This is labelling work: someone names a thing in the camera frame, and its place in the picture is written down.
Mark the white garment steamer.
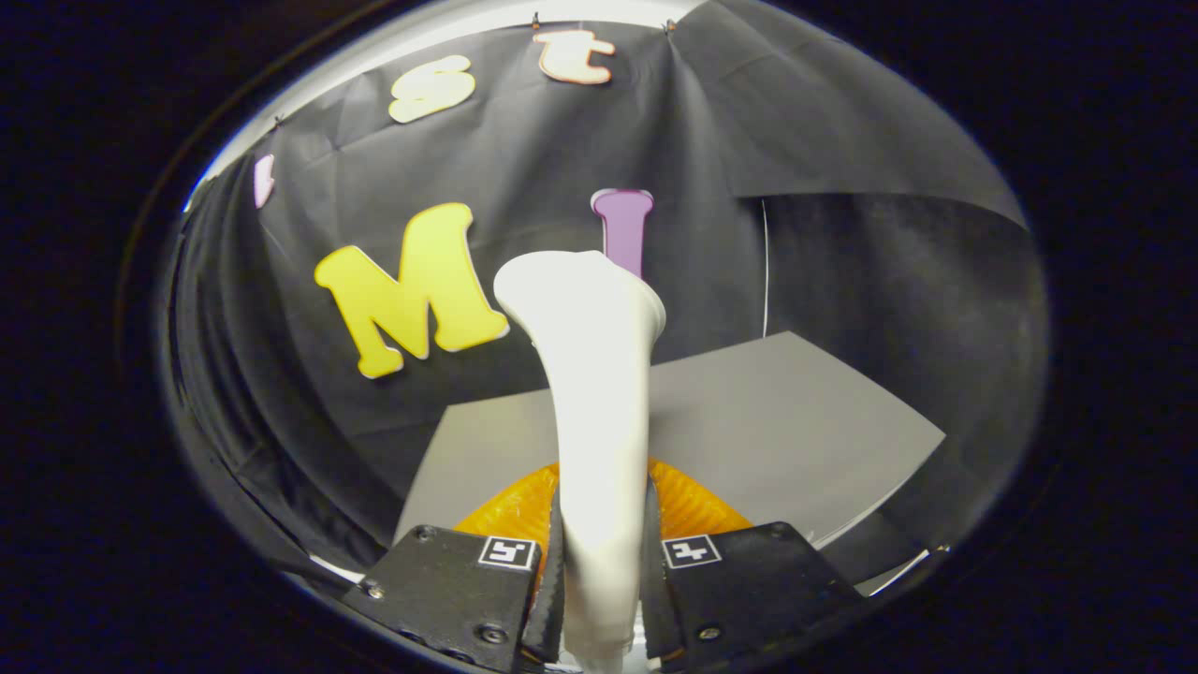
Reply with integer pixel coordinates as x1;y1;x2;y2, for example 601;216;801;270
493;249;667;673

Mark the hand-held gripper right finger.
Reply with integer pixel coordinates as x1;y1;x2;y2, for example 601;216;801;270
639;457;867;673

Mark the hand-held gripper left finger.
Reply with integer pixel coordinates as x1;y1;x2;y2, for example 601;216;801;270
342;461;565;673

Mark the grey drawer cabinet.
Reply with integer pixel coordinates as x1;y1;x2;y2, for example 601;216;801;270
393;330;948;600

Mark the black backdrop cloth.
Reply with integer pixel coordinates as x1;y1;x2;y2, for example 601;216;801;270
159;0;1049;581

